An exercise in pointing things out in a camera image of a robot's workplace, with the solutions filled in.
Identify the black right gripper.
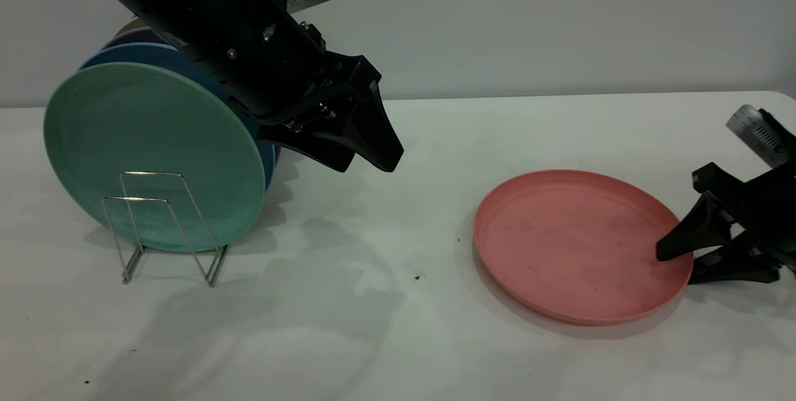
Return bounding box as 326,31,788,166
655,162,796,285

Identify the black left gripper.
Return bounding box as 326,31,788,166
205,0,405,173

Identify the pink round plate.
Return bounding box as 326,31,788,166
473,169,694,327

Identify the green round plate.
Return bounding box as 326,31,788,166
44,62,267,254

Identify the purple round plate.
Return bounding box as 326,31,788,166
103,27,284,165

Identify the blue round plate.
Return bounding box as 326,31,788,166
80,42,277,191

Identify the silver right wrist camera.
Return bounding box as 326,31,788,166
726,104,796,169

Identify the metal wire plate rack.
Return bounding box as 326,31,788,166
101,171,231,288

